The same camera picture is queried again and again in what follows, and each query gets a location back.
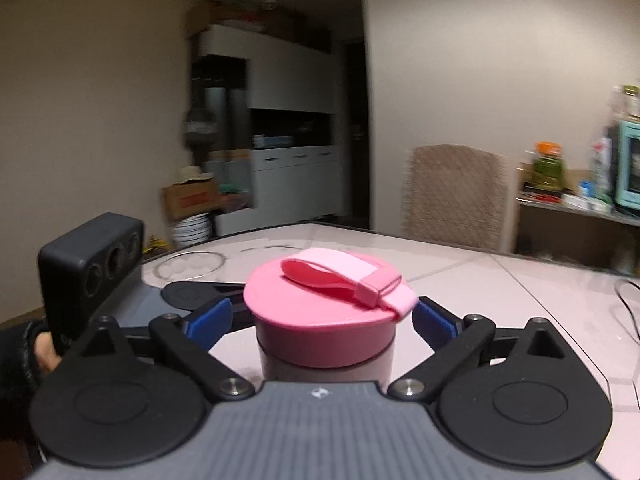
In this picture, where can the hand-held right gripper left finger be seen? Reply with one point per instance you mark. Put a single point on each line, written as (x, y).
(210, 317)

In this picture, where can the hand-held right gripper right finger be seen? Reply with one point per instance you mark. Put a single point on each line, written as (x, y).
(435, 322)

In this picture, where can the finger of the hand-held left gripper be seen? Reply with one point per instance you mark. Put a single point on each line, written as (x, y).
(242, 322)
(225, 290)

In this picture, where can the pink lidded cup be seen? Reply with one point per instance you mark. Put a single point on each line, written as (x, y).
(325, 310)

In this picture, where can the pale pink bottle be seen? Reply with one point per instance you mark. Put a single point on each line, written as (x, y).
(325, 374)

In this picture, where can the person's left forearm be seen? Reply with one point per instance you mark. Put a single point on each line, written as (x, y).
(17, 365)

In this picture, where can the small blue and white bottle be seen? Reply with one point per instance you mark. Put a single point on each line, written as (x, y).
(586, 190)

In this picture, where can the person's left hand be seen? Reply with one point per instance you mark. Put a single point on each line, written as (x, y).
(47, 355)

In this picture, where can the clear glass bowl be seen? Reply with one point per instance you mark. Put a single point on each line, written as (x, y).
(190, 266)

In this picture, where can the stack of white plates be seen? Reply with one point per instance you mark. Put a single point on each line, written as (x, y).
(192, 232)

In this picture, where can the colourful plastic bags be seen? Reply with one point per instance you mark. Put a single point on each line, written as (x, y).
(237, 200)

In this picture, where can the cardboard box with red label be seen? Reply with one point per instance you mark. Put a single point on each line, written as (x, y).
(190, 200)

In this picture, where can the straw hat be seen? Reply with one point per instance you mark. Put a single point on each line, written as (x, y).
(192, 175)

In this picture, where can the beige quilted chair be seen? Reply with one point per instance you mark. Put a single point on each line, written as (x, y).
(452, 195)

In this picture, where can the wooden side shelf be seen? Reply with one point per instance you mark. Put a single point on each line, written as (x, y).
(560, 230)

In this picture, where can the row of blue boxes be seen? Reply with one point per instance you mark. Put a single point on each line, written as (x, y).
(272, 141)

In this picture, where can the red scissors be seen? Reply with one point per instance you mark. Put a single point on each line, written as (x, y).
(540, 198)

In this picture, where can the grey hanging bag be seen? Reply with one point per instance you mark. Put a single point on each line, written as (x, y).
(197, 127)

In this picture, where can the green jar with orange lid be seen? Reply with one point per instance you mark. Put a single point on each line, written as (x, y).
(547, 167)

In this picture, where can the flat white box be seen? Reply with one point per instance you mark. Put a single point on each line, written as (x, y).
(585, 201)

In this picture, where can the dark door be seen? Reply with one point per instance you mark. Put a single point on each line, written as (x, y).
(357, 135)

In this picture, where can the white tall cabinet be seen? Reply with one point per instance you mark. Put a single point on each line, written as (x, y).
(290, 75)

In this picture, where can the green and white packet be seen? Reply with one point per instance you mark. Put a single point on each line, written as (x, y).
(601, 167)

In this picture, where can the teal toaster oven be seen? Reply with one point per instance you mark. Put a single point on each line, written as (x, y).
(627, 170)

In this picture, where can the dark brown cardboard box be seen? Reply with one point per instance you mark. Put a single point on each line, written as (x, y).
(281, 24)

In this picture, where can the plain cardboard box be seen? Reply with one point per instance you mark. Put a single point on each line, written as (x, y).
(200, 19)

